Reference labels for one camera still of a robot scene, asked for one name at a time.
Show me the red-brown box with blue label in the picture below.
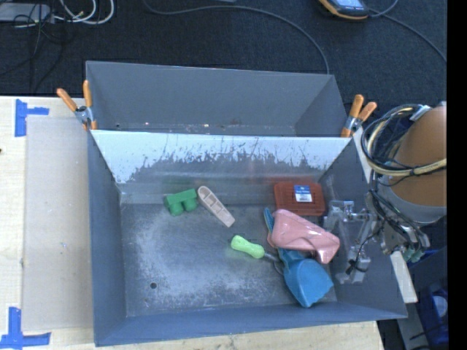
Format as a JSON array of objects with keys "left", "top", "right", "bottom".
[{"left": 273, "top": 180, "right": 326, "bottom": 217}]

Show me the pale flat board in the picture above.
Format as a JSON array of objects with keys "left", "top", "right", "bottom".
[{"left": 20, "top": 116, "right": 94, "bottom": 333}]

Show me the green toy block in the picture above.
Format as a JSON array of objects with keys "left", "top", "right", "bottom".
[{"left": 163, "top": 188, "right": 198, "bottom": 217}]

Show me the beige boat-shaped toy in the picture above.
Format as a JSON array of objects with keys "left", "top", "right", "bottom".
[{"left": 196, "top": 185, "right": 236, "bottom": 228}]

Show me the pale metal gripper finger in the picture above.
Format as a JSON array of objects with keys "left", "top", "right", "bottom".
[
  {"left": 334, "top": 245, "right": 372, "bottom": 285},
  {"left": 323, "top": 199, "right": 366, "bottom": 233}
]

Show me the grey metal bin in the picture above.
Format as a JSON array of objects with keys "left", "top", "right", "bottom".
[{"left": 84, "top": 60, "right": 409, "bottom": 348}]

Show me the blue plastic scoop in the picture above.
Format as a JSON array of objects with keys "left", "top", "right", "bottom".
[{"left": 263, "top": 206, "right": 335, "bottom": 309}]

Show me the green-handled small tool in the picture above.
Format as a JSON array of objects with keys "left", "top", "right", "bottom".
[{"left": 230, "top": 234, "right": 282, "bottom": 266}]

